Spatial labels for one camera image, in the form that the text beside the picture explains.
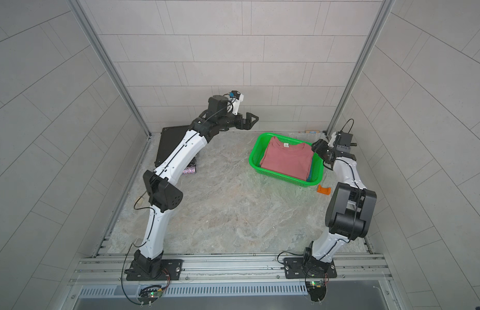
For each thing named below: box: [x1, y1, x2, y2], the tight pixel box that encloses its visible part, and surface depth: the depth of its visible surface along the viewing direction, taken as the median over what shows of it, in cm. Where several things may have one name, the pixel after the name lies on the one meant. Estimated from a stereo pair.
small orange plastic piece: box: [316, 184, 332, 196], surface depth 93 cm
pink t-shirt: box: [260, 136, 314, 181], surface depth 100 cm
